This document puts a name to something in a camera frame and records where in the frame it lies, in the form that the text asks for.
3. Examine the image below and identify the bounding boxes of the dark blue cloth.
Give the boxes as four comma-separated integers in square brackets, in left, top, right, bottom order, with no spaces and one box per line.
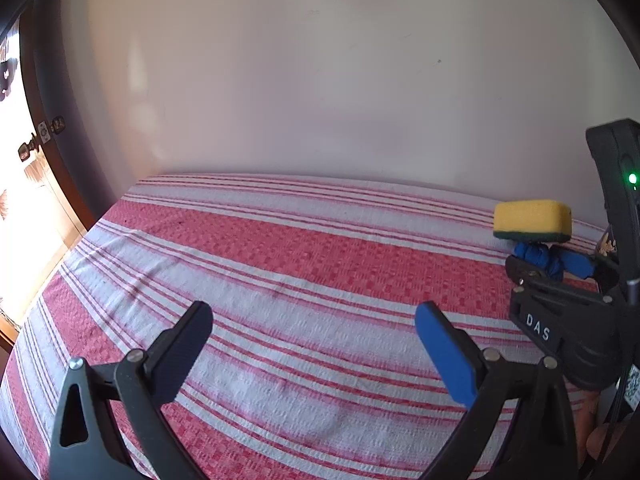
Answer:
[512,241,566,281]

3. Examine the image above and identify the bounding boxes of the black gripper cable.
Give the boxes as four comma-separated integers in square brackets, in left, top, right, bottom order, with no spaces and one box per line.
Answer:
[582,370,632,480]

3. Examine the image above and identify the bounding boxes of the yellow sponge green scouring side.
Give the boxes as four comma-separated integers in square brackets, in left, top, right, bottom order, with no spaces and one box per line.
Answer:
[492,199,573,243]

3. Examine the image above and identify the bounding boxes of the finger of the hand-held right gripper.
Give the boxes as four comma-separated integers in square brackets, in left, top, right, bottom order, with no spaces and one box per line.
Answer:
[560,250,621,293]
[505,255,551,292]

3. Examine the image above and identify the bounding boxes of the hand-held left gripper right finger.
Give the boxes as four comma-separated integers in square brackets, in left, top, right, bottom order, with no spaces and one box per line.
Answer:
[415,301,581,480]

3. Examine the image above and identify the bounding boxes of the person's right hand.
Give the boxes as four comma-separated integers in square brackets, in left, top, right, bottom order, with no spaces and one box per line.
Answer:
[575,390,632,472]

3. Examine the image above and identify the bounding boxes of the red white striped tablecloth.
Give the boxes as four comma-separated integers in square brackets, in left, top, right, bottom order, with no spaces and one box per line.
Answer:
[0,174,613,480]

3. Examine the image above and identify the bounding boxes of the wooden door with handle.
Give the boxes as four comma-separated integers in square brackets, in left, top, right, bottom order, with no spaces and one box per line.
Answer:
[0,10,132,351]

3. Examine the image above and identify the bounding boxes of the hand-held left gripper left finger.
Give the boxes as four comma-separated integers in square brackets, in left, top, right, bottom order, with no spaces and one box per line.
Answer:
[48,301,214,480]

